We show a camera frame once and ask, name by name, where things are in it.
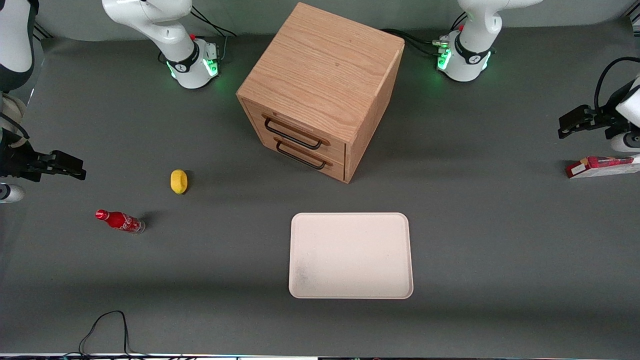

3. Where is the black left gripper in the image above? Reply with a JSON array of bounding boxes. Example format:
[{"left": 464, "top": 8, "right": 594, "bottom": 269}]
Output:
[{"left": 558, "top": 104, "right": 629, "bottom": 141}]

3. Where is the black looped table cable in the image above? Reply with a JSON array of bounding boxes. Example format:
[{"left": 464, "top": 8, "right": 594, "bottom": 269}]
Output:
[{"left": 77, "top": 310, "right": 153, "bottom": 359}]

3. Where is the wooden two-drawer cabinet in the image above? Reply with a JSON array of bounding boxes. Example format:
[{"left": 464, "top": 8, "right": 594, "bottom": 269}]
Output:
[{"left": 236, "top": 2, "right": 406, "bottom": 185}]

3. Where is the yellow lemon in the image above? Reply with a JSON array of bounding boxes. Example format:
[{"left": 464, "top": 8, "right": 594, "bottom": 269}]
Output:
[{"left": 170, "top": 169, "right": 189, "bottom": 195}]

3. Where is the red tartan cookie box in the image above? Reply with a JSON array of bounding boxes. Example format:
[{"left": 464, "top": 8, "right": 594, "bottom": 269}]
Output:
[{"left": 565, "top": 155, "right": 640, "bottom": 180}]

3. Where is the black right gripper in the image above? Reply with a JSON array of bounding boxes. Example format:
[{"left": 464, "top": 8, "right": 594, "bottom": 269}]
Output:
[{"left": 0, "top": 143, "right": 87, "bottom": 183}]

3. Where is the red cola bottle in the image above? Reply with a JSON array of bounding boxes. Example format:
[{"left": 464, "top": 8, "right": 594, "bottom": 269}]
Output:
[{"left": 95, "top": 209, "right": 146, "bottom": 235}]

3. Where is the cream plastic tray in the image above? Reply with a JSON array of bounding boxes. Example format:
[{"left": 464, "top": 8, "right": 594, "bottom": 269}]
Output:
[{"left": 288, "top": 212, "right": 415, "bottom": 300}]

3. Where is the black right arm base cable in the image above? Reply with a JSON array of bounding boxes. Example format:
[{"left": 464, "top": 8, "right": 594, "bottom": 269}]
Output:
[{"left": 190, "top": 5, "right": 238, "bottom": 61}]

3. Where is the black arm base cable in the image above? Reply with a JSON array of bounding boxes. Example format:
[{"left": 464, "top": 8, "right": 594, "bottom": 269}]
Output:
[
  {"left": 190, "top": 5, "right": 238, "bottom": 61},
  {"left": 380, "top": 11, "right": 468, "bottom": 57}
]

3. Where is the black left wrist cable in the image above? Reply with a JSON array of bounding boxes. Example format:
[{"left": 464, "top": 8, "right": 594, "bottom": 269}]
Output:
[{"left": 594, "top": 56, "right": 640, "bottom": 112}]

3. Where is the black left arm base cable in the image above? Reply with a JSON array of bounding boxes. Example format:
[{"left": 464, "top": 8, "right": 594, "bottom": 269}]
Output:
[{"left": 380, "top": 11, "right": 468, "bottom": 57}]

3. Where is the black drawer handle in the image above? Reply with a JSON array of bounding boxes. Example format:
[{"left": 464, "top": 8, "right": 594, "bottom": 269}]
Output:
[
  {"left": 263, "top": 116, "right": 324, "bottom": 151},
  {"left": 274, "top": 139, "right": 328, "bottom": 170}
]

